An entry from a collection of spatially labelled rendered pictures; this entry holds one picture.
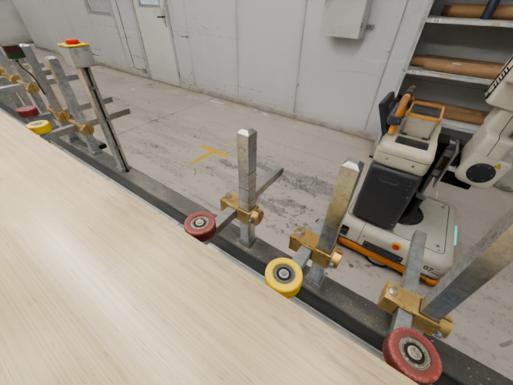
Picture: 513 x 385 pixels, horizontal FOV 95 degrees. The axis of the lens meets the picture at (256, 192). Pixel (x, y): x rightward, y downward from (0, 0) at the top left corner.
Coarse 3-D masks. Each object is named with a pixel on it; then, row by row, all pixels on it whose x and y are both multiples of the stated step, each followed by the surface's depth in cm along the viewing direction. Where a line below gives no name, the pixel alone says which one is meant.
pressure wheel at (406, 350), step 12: (396, 336) 41; (408, 336) 41; (420, 336) 41; (384, 348) 41; (396, 348) 39; (408, 348) 40; (420, 348) 40; (432, 348) 39; (396, 360) 38; (408, 360) 38; (420, 360) 38; (432, 360) 38; (408, 372) 37; (420, 372) 37; (432, 372) 37; (420, 384) 37
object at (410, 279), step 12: (420, 240) 68; (408, 252) 68; (420, 252) 65; (408, 264) 62; (420, 264) 62; (408, 276) 59; (408, 288) 57; (396, 312) 53; (396, 324) 51; (408, 324) 51; (384, 360) 46
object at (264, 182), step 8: (280, 168) 89; (264, 176) 85; (272, 176) 85; (256, 184) 81; (264, 184) 81; (256, 192) 79; (224, 216) 69; (232, 216) 71; (216, 224) 67; (224, 224) 69; (216, 232) 67; (208, 240) 64
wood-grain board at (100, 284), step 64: (0, 128) 101; (0, 192) 69; (64, 192) 69; (0, 256) 52; (64, 256) 53; (128, 256) 53; (192, 256) 53; (0, 320) 42; (64, 320) 42; (128, 320) 43; (192, 320) 43; (256, 320) 43; (320, 320) 43; (0, 384) 35; (64, 384) 35; (128, 384) 36; (192, 384) 36; (256, 384) 36; (320, 384) 36; (384, 384) 36
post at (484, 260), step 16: (512, 208) 35; (496, 224) 37; (512, 224) 33; (480, 240) 40; (496, 240) 36; (512, 240) 34; (464, 256) 43; (480, 256) 38; (496, 256) 37; (512, 256) 35; (464, 272) 41; (480, 272) 39; (496, 272) 38; (448, 288) 44; (464, 288) 43; (432, 304) 48; (448, 304) 46
